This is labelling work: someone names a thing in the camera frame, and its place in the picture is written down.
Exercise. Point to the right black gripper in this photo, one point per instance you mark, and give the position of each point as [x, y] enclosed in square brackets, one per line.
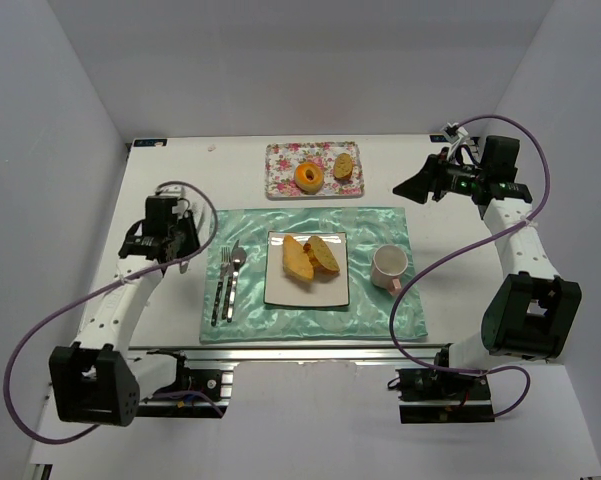
[431, 175]

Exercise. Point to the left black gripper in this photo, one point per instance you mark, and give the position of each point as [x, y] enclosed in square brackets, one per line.
[186, 238]

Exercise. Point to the brown bread slice back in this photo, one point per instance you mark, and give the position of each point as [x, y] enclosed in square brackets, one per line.
[320, 256]

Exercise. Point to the brown bread slice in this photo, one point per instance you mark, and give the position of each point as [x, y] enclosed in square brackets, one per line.
[343, 167]
[320, 256]

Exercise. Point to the yellow toast bread slice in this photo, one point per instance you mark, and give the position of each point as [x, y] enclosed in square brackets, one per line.
[296, 263]

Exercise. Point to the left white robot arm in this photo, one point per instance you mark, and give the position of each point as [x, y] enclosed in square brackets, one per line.
[93, 380]

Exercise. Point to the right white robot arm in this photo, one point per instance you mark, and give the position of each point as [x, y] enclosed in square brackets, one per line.
[532, 312]

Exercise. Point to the brown bread slice front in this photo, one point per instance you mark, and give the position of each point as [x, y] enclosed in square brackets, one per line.
[343, 167]

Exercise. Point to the orange donut bread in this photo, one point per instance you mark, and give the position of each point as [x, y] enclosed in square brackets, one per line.
[309, 177]

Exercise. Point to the silver fork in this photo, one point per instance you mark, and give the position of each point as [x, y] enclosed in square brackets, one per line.
[225, 258]

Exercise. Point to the table knife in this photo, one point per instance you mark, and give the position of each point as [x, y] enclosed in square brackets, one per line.
[235, 253]

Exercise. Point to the silver spoon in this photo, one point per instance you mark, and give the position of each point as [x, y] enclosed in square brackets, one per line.
[230, 294]

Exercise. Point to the pink mug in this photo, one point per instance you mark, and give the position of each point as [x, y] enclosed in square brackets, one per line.
[389, 263]

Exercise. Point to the blue label sticker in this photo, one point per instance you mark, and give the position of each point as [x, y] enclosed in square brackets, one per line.
[149, 143]

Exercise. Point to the white square plate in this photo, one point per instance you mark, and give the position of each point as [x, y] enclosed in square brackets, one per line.
[326, 291]

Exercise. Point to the floral rectangular tray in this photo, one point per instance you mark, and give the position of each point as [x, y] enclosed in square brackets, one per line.
[283, 159]

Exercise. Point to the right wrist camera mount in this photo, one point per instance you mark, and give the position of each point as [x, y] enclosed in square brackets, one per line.
[456, 136]

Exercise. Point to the aluminium table frame rail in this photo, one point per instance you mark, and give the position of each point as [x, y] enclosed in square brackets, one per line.
[302, 353]

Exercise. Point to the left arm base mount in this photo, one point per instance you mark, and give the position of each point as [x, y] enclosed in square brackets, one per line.
[190, 387]

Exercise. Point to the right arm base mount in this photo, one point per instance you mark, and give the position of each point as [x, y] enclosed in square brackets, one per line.
[428, 396]

